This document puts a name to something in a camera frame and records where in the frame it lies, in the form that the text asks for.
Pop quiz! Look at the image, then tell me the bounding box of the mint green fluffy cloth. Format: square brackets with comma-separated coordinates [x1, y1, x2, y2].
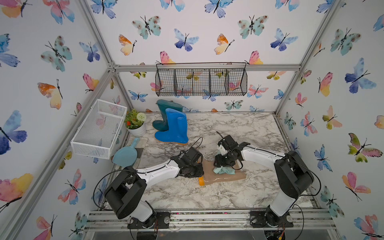
[213, 167, 236, 175]

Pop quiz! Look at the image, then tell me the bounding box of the beige rubber boot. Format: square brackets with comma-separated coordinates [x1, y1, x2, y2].
[199, 159, 247, 186]

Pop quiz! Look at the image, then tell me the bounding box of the blue rubber boot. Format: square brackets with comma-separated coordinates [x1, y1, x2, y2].
[155, 109, 189, 145]

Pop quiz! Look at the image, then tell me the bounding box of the teal green rubber boot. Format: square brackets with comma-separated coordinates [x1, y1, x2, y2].
[153, 100, 183, 132]

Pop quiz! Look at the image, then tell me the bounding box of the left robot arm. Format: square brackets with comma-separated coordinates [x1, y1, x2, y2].
[103, 147, 204, 223]

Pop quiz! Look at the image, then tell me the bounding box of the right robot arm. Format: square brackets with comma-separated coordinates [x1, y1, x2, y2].
[214, 135, 315, 219]

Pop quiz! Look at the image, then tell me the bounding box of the potted plant white pot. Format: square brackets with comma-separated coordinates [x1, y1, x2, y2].
[124, 109, 147, 137]

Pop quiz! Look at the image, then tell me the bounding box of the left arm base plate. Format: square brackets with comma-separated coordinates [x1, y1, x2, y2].
[128, 211, 171, 230]

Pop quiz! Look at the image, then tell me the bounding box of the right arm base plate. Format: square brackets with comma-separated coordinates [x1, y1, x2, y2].
[250, 211, 294, 228]

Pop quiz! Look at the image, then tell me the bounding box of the black wire wall basket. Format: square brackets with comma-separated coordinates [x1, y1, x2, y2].
[152, 62, 248, 97]

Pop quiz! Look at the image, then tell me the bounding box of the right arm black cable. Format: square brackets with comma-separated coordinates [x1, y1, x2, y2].
[215, 130, 322, 240]

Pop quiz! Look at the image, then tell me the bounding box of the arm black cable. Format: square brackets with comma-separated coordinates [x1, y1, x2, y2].
[92, 136, 204, 211]
[215, 130, 322, 240]

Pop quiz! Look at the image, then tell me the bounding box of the aluminium front rail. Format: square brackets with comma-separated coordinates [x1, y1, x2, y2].
[85, 209, 336, 232]

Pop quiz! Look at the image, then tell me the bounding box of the white mesh wall basket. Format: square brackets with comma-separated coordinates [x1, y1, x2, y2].
[71, 99, 128, 159]

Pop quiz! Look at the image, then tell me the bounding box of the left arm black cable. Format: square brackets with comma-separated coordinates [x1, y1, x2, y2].
[92, 136, 204, 211]

